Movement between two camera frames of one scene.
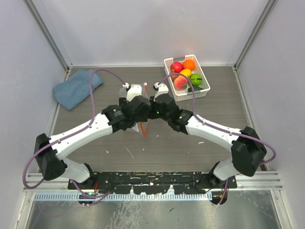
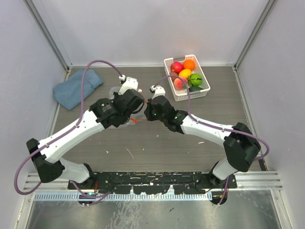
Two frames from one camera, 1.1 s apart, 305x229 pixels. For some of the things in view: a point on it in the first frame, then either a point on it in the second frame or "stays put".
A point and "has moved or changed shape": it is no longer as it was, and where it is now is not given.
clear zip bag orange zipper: x=143 y=127 has moved or changed shape
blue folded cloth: x=72 y=91 stays put
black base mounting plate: x=155 y=182 stays put
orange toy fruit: x=188 y=64 stays put
